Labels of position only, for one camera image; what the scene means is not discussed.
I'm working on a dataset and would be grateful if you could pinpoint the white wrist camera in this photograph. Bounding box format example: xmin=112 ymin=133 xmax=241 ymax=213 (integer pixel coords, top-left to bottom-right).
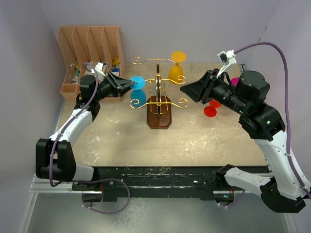
xmin=216 ymin=50 xmax=237 ymax=78
xmin=91 ymin=62 xmax=106 ymax=80

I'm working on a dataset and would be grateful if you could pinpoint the red wine glass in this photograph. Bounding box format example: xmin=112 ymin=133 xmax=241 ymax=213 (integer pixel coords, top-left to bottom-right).
xmin=204 ymin=100 xmax=222 ymax=117

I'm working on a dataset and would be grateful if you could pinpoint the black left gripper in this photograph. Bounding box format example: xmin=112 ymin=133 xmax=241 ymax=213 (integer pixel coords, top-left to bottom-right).
xmin=93 ymin=72 xmax=134 ymax=102

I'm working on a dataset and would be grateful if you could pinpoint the blue wine glass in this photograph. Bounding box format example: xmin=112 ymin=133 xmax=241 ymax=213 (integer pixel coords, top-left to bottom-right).
xmin=130 ymin=76 xmax=146 ymax=109

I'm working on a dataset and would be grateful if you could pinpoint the pink wine glass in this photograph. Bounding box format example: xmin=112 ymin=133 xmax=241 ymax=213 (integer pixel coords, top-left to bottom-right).
xmin=231 ymin=77 xmax=239 ymax=87

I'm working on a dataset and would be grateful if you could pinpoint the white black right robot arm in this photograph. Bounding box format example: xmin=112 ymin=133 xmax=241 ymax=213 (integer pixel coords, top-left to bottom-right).
xmin=180 ymin=69 xmax=311 ymax=213

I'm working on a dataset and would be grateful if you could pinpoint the yellow small object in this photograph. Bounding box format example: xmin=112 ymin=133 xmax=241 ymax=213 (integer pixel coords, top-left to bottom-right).
xmin=112 ymin=57 xmax=120 ymax=67

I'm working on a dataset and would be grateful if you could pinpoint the white blue box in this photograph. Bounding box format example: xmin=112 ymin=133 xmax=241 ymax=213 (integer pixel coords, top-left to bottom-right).
xmin=111 ymin=68 xmax=120 ymax=76

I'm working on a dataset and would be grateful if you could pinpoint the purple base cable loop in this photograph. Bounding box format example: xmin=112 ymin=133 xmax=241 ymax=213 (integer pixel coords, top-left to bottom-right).
xmin=81 ymin=178 xmax=131 ymax=215

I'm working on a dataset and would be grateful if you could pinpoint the aluminium table frame rail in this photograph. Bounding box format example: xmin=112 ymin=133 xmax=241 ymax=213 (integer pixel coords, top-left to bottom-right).
xmin=29 ymin=166 xmax=287 ymax=202

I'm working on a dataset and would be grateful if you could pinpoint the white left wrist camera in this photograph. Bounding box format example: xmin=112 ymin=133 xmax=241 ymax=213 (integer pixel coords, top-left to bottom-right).
xmin=91 ymin=62 xmax=106 ymax=80

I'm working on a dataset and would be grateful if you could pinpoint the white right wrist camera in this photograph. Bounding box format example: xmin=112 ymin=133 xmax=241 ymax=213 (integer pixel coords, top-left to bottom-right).
xmin=216 ymin=50 xmax=237 ymax=78

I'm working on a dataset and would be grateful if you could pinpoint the gold black wine glass rack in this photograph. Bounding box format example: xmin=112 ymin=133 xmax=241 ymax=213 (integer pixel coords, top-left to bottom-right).
xmin=130 ymin=56 xmax=188 ymax=129

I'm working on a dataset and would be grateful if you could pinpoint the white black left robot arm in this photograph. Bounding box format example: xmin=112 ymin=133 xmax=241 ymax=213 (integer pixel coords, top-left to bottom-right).
xmin=35 ymin=72 xmax=135 ymax=190

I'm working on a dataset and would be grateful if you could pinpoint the peach plastic file organizer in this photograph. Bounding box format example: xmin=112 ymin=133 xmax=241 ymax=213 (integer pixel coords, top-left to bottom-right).
xmin=57 ymin=26 xmax=125 ymax=101

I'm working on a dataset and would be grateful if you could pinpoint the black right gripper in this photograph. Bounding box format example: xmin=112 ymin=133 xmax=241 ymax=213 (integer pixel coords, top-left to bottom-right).
xmin=180 ymin=68 xmax=249 ymax=115

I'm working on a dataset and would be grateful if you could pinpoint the yellow wine glass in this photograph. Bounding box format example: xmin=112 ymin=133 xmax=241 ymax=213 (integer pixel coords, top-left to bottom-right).
xmin=168 ymin=51 xmax=187 ymax=84

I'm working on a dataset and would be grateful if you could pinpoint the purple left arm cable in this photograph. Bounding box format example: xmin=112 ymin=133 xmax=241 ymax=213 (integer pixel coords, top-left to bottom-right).
xmin=49 ymin=62 xmax=100 ymax=188

